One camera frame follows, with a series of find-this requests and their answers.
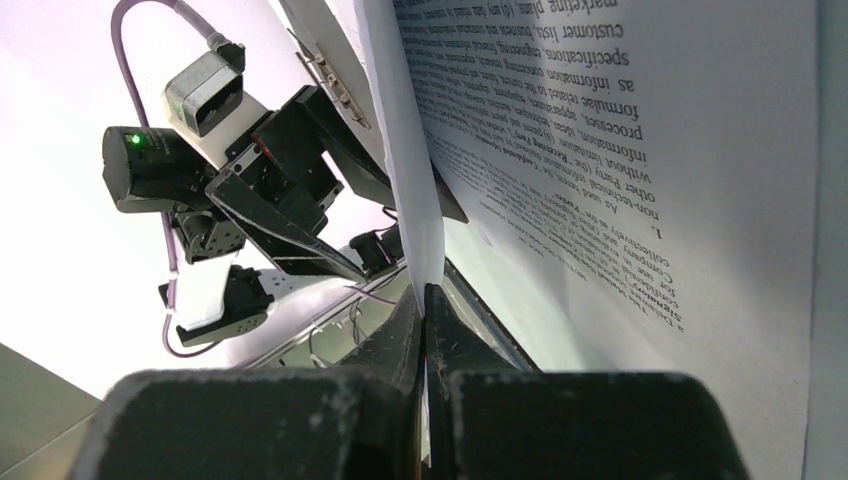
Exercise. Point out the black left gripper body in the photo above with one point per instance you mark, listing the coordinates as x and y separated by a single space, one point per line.
287 170

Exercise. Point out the red folder with black inside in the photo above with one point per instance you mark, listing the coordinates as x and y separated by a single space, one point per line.
318 31

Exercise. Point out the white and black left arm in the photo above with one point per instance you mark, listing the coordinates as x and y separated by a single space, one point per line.
220 285

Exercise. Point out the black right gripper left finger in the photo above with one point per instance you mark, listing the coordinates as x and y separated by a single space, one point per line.
358 419

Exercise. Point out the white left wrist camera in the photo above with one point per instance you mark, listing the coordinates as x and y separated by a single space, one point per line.
208 107

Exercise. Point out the printed paper sheet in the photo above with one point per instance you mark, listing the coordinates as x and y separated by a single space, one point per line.
650 166

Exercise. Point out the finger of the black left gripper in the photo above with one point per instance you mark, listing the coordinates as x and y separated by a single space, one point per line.
280 223
327 133

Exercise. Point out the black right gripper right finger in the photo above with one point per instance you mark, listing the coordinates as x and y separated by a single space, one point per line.
491 420

